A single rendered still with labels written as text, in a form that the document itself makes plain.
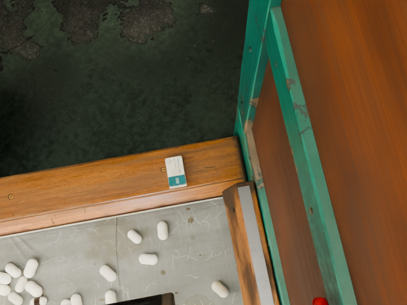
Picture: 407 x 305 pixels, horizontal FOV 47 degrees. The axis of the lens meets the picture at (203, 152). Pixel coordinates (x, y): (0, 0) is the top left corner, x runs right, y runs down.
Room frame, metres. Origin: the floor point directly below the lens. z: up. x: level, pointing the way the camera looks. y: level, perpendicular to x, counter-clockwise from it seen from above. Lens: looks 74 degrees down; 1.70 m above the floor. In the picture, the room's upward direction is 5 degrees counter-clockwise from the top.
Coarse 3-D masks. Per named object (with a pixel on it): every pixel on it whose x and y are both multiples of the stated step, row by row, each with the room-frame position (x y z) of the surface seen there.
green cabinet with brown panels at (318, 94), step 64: (256, 0) 0.31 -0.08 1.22; (320, 0) 0.20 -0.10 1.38; (384, 0) 0.14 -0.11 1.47; (256, 64) 0.28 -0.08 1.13; (320, 64) 0.17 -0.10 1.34; (384, 64) 0.12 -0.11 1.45; (256, 128) 0.26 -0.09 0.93; (320, 128) 0.13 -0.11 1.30; (384, 128) 0.08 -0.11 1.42; (320, 192) 0.08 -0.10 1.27; (384, 192) 0.05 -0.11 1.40; (320, 256) 0.02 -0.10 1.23; (384, 256) 0.01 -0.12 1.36
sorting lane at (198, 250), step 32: (96, 224) 0.14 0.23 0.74; (128, 224) 0.14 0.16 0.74; (192, 224) 0.13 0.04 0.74; (224, 224) 0.12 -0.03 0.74; (0, 256) 0.10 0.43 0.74; (32, 256) 0.09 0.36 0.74; (64, 256) 0.08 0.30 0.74; (96, 256) 0.08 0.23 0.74; (128, 256) 0.07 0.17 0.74; (160, 256) 0.07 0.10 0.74; (192, 256) 0.06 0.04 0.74; (224, 256) 0.06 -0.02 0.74; (64, 288) 0.02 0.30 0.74; (96, 288) 0.02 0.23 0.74; (128, 288) 0.01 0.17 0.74; (160, 288) 0.01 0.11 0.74; (192, 288) 0.00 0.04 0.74
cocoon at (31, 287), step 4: (28, 284) 0.03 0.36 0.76; (32, 284) 0.03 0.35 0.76; (36, 284) 0.03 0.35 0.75; (28, 288) 0.03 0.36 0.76; (32, 288) 0.03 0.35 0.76; (36, 288) 0.03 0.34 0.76; (40, 288) 0.03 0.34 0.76; (28, 292) 0.02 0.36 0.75; (32, 292) 0.02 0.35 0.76; (36, 292) 0.02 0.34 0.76; (40, 292) 0.02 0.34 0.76; (36, 296) 0.01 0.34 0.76
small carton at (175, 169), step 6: (180, 156) 0.26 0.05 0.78; (168, 162) 0.25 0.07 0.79; (174, 162) 0.25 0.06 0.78; (180, 162) 0.25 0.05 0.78; (168, 168) 0.24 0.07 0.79; (174, 168) 0.24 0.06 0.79; (180, 168) 0.23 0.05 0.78; (168, 174) 0.22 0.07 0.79; (174, 174) 0.22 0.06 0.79; (180, 174) 0.22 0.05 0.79; (168, 180) 0.21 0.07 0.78; (174, 180) 0.21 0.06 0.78; (180, 180) 0.21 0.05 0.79; (174, 186) 0.20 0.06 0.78; (180, 186) 0.20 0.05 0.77
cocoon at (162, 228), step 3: (162, 222) 0.13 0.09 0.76; (159, 225) 0.13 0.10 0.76; (162, 225) 0.13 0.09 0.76; (165, 225) 0.13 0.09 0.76; (159, 228) 0.12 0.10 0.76; (162, 228) 0.12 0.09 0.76; (165, 228) 0.12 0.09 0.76; (159, 231) 0.12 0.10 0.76; (162, 231) 0.12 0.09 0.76; (165, 231) 0.11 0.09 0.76; (159, 234) 0.11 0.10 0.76; (162, 234) 0.11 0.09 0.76; (165, 234) 0.11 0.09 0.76; (159, 237) 0.10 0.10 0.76; (162, 237) 0.10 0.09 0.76; (165, 237) 0.10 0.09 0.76
